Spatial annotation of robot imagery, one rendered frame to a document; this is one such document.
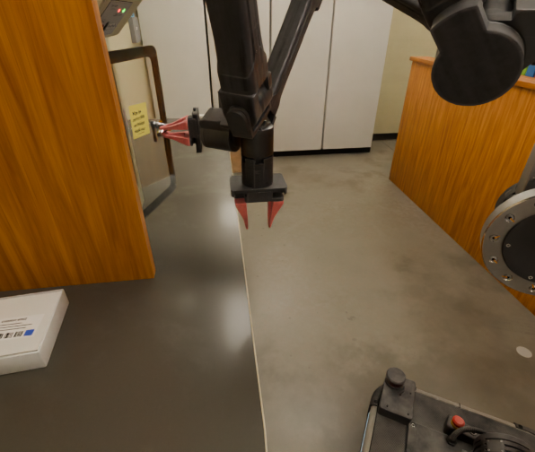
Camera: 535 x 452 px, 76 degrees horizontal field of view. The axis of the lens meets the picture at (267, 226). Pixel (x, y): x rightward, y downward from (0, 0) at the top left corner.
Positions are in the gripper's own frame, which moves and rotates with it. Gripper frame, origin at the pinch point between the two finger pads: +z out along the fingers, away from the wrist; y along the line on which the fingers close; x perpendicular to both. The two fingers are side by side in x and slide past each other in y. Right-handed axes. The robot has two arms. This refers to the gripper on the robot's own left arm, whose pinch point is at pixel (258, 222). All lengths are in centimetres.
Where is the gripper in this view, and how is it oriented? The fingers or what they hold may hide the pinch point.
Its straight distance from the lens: 68.7
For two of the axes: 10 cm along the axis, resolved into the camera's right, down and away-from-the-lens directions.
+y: -9.9, 0.7, -1.2
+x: 1.4, 5.3, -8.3
